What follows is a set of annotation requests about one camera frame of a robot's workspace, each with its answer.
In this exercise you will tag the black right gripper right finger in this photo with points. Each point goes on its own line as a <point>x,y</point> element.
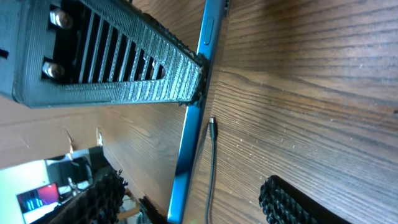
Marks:
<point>281,203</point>

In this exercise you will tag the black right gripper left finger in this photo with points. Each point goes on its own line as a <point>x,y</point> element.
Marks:
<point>99,203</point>

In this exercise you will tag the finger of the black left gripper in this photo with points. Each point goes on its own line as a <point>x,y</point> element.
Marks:
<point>93,52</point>

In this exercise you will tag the blue Samsung Galaxy phone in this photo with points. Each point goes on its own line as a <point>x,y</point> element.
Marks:
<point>213,31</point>

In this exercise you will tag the computer monitor in background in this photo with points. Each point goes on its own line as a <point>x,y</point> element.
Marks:
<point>36,203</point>

